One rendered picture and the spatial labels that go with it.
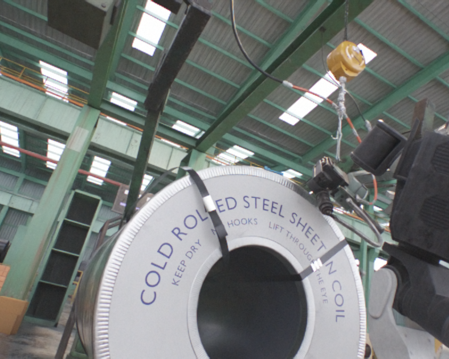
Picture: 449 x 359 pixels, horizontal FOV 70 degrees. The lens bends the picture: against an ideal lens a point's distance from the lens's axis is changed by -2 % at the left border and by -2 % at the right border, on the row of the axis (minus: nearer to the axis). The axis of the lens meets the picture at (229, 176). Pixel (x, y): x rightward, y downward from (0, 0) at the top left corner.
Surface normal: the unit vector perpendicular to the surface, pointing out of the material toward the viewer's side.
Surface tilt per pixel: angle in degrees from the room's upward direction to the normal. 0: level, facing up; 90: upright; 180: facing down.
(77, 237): 90
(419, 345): 67
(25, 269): 90
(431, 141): 111
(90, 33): 178
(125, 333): 90
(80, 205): 90
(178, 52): 180
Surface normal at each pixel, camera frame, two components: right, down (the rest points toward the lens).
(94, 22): -0.22, 0.88
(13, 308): 0.34, -0.33
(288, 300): -0.89, -0.04
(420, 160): -0.48, -0.10
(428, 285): -0.91, -0.32
